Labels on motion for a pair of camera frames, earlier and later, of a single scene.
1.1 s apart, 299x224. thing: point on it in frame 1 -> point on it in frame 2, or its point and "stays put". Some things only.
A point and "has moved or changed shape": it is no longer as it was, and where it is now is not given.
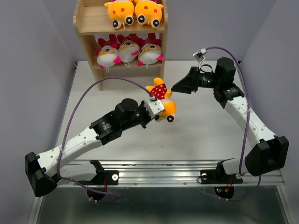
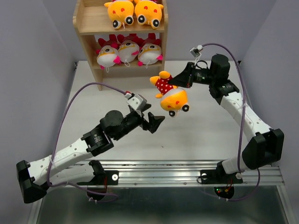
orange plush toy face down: x=159 y=91 has moved or changed shape
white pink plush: x=150 y=52 stays put
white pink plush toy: x=109 y=54 stays put
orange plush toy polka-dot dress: x=148 y=12 stays put
